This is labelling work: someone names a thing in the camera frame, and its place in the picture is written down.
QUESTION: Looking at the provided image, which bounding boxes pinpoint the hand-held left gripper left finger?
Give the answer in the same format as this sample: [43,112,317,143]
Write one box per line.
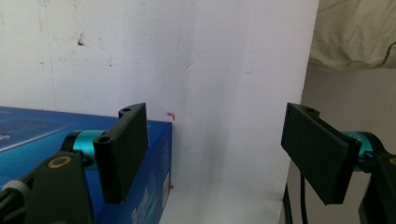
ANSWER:
[63,102,150,205]

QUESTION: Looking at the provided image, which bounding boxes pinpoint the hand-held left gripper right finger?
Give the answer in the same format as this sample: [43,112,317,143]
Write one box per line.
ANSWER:
[280,102,388,206]

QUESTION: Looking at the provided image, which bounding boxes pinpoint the blue cardboard box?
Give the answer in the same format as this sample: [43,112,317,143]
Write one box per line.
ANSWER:
[0,105,174,224]

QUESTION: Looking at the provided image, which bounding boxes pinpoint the beige cloth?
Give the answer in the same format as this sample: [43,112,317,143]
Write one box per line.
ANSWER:
[307,0,396,71]

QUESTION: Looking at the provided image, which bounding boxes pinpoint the white backdrop board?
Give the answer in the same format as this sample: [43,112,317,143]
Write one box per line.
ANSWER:
[0,0,320,224]

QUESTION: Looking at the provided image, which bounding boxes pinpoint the black cable with grey plug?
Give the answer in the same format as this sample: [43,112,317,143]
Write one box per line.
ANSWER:
[0,178,35,218]

